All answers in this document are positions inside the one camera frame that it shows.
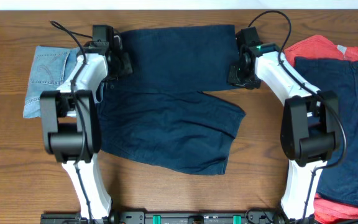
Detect navy blue shorts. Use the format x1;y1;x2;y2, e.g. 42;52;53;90
97;25;245;175

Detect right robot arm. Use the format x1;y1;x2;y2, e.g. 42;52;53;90
227;44;343;223

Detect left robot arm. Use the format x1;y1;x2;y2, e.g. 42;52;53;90
40;40;132;223

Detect folded light blue jeans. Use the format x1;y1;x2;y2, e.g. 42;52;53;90
22;45;105;119

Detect red t-shirt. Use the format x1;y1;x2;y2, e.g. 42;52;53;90
285;35;358;223

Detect navy shorts in pile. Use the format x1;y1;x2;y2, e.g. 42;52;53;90
295;57;358;207

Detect left black cable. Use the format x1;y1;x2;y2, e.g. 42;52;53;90
50;20;94;224

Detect black cable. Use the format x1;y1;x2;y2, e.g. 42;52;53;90
50;20;94;224
247;10;347;224

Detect right black cable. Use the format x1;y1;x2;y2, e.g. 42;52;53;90
247;10;347;224

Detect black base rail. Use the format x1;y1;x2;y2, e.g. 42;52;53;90
40;208;291;224

